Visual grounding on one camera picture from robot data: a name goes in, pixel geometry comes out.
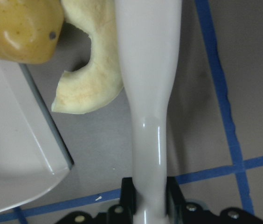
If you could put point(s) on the beige plastic dustpan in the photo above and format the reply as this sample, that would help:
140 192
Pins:
33 156

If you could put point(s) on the pale curved foam peel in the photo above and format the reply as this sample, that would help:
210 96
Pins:
98 82

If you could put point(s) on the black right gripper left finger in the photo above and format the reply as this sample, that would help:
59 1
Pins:
128 195

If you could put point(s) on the beige hand brush black bristles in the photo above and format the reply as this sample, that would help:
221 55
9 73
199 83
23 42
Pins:
148 33

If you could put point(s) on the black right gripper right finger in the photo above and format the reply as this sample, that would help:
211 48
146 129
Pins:
175 202

